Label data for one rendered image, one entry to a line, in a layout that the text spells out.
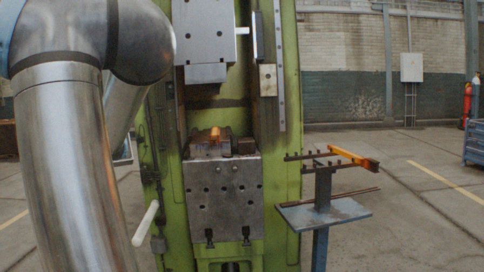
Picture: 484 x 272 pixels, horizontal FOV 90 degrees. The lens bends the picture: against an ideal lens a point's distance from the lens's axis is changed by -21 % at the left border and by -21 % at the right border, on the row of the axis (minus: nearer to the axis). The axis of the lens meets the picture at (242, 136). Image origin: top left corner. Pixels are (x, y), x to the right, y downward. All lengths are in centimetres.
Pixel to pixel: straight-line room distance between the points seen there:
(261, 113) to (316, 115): 595
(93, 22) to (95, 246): 25
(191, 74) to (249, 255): 97
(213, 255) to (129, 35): 139
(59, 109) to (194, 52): 116
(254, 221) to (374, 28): 701
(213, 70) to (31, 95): 116
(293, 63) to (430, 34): 743
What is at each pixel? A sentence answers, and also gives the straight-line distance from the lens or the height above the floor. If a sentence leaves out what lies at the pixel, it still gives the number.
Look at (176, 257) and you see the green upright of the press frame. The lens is 190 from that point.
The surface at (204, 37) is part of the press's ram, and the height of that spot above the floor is 149.
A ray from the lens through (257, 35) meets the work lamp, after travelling 157.
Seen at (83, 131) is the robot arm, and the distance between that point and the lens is 33.
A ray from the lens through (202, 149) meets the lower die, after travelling 147.
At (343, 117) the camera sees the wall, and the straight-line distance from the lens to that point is 770.
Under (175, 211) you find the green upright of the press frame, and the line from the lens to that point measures 175.
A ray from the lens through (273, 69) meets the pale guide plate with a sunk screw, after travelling 158.
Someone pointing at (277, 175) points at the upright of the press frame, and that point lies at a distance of 168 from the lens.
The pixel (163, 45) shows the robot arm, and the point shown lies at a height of 133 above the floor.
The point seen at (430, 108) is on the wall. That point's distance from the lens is 880.
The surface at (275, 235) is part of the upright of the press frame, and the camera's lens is 183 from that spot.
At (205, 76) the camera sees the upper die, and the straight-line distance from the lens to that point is 144.
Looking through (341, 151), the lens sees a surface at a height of 93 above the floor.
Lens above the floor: 127
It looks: 10 degrees down
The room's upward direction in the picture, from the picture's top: 3 degrees counter-clockwise
